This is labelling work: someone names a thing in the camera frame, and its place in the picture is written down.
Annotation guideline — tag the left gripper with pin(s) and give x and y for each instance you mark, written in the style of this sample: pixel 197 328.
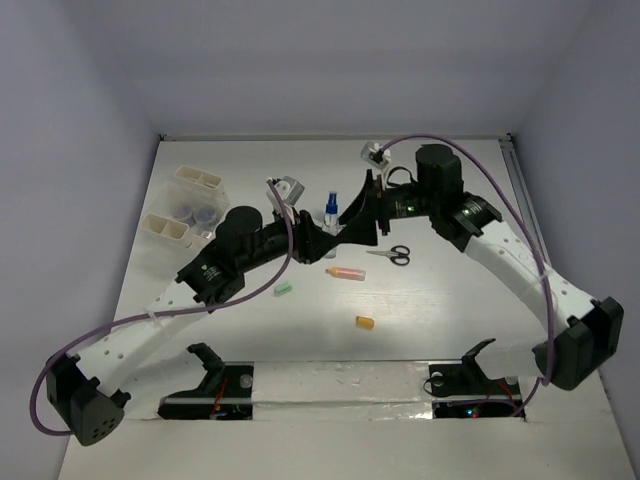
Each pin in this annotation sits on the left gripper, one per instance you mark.
pixel 309 240

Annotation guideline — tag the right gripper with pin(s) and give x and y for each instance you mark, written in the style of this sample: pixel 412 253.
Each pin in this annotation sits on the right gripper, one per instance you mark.
pixel 373 198

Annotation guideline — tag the clear spray bottle blue cap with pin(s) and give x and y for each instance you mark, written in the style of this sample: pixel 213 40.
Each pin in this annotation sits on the clear spray bottle blue cap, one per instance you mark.
pixel 330 212

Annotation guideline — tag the clear jar blue beads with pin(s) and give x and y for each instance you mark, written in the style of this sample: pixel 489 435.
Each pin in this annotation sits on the clear jar blue beads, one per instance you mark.
pixel 205 216

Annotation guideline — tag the clear jar purple contents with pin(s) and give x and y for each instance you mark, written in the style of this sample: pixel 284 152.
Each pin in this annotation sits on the clear jar purple contents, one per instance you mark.
pixel 183 213

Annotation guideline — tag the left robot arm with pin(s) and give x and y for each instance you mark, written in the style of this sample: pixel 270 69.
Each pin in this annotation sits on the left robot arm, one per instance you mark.
pixel 85 380

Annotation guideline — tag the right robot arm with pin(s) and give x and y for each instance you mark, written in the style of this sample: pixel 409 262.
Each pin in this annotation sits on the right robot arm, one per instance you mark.
pixel 582 332

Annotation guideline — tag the orange highlighter marker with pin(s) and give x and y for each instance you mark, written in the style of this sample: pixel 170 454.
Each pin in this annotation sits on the orange highlighter marker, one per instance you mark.
pixel 346 273

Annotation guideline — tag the green marker cap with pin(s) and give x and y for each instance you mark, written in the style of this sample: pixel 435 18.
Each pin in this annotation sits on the green marker cap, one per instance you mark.
pixel 282 288

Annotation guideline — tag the orange marker cap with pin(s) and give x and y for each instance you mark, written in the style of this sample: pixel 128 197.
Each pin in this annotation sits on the orange marker cap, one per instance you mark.
pixel 363 322

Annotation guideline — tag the clear organizer bin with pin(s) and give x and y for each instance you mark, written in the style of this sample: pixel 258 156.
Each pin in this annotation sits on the clear organizer bin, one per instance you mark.
pixel 176 192

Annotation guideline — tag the cream divided box rear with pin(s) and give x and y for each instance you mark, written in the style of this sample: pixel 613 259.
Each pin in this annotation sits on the cream divided box rear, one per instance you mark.
pixel 199 178

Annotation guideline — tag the cream divided box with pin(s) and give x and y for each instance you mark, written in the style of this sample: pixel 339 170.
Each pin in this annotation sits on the cream divided box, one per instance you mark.
pixel 199 178
pixel 166 230

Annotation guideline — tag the cream divided box front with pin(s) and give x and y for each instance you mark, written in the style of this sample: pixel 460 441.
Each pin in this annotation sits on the cream divided box front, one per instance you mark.
pixel 166 230

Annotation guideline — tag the black handled scissors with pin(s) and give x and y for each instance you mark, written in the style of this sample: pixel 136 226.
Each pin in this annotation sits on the black handled scissors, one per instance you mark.
pixel 398 255

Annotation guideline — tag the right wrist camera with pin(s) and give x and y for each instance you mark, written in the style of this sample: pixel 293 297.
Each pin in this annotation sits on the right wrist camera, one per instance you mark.
pixel 376 156

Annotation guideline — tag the aluminium side rail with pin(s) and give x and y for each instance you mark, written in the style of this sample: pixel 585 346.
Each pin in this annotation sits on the aluminium side rail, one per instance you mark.
pixel 522 196

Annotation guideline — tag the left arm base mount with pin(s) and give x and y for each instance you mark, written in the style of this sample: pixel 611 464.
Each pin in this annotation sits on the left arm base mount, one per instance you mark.
pixel 223 394

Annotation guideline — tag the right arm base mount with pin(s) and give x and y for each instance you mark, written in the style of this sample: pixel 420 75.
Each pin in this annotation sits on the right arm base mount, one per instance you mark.
pixel 461 390

